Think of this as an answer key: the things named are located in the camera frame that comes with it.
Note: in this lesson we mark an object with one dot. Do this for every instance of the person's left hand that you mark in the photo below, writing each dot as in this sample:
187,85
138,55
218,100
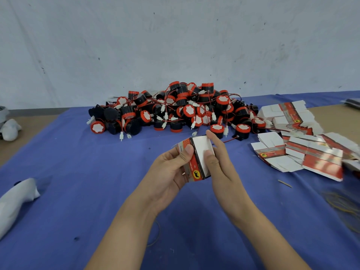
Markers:
159,182

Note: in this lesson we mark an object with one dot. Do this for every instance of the person's right hand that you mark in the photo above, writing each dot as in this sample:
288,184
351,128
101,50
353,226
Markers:
227,182

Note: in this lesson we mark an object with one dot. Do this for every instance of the person's left thumb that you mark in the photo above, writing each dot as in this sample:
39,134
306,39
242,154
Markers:
182,159

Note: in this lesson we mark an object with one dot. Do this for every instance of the person's right thumb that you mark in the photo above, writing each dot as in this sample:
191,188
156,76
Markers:
211,164

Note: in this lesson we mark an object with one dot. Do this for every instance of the red white carton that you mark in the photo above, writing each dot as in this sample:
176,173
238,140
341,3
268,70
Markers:
201,150

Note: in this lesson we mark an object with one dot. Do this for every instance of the person's right forearm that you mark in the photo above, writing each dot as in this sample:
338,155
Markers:
264,239

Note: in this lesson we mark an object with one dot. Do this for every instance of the person's left forearm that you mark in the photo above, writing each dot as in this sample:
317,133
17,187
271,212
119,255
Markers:
123,239

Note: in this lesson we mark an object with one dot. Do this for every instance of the pile of black red buzzers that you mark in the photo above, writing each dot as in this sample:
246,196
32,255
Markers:
182,109

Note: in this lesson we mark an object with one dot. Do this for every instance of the small wooden stick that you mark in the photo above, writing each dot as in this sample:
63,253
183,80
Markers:
284,183

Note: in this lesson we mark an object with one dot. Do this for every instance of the single yellow rubber band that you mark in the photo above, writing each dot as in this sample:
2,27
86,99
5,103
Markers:
157,236

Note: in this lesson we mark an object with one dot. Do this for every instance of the pile of flat cartons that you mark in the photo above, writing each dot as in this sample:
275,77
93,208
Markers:
306,149

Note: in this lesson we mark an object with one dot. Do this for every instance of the blue table cloth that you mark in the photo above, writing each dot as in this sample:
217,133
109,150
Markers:
84,171

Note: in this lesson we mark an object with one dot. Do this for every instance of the bunch of yellow rubber bands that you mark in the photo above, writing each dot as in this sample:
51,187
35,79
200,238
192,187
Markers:
343,206

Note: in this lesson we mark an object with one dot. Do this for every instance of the clear plastic packet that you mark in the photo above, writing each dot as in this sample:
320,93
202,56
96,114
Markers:
352,102

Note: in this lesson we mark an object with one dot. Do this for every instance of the white grey cloth bundle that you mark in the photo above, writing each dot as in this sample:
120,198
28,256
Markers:
9,129

